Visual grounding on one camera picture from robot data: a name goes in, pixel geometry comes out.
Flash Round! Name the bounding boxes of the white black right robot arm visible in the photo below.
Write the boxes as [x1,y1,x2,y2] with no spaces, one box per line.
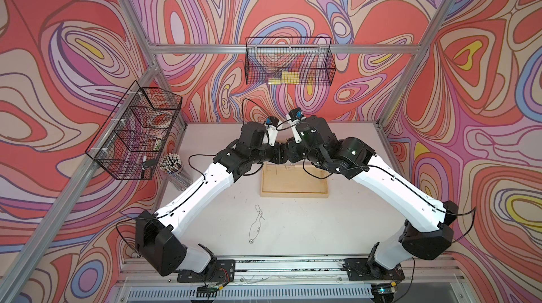
[286,109,458,271]

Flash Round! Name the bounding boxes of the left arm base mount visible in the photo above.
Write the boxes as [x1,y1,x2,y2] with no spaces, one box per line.
[176,244,236,285]

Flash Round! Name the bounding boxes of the black wire basket back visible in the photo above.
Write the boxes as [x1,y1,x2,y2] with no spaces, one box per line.
[244,35,337,86]

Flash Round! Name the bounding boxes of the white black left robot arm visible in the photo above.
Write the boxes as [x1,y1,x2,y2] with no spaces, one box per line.
[135,122,287,276]

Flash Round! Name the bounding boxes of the aluminium rail with vents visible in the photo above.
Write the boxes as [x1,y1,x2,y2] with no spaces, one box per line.
[107,255,477,302]

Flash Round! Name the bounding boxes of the silver ball chain necklace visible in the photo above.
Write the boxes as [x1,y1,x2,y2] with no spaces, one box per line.
[247,204,266,245]

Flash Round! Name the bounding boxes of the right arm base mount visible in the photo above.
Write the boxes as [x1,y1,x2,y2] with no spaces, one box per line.
[342,242,405,283]

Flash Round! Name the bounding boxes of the black wire basket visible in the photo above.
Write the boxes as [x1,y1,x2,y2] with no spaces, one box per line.
[86,81,182,181]
[244,35,337,86]

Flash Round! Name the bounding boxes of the yellow sticky notes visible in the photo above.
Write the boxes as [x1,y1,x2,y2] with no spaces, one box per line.
[268,70,301,85]

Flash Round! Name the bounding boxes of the cup of pencils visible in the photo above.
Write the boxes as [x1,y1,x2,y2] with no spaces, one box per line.
[159,153,183,175]

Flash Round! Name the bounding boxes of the wooden jewelry display stand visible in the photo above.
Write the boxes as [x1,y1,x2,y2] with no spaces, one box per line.
[260,163,329,199]

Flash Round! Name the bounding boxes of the black wire basket left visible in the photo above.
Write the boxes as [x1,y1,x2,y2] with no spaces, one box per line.
[86,81,182,181]

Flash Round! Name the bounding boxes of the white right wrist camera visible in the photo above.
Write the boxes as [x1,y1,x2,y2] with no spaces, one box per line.
[287,108,304,143]

